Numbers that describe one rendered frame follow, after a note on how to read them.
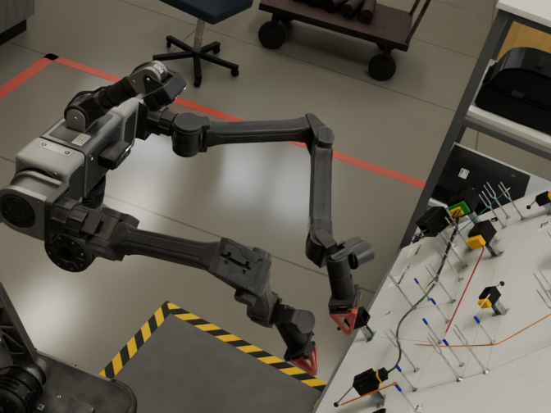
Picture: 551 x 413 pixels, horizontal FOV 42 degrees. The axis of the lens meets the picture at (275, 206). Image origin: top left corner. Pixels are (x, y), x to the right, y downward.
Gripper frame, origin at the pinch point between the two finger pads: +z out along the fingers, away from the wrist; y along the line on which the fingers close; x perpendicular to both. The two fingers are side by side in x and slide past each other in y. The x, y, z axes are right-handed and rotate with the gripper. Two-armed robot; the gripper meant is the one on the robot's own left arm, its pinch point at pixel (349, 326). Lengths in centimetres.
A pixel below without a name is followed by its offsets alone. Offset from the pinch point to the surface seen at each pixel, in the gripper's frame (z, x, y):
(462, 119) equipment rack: -26, -31, 89
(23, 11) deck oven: -89, 263, 310
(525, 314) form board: 5.4, -42.6, 10.1
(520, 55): -42, -52, 104
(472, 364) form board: 11.9, -28.8, -1.1
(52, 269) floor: 28, 168, 120
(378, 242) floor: 76, 28, 226
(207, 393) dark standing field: 79, 88, 86
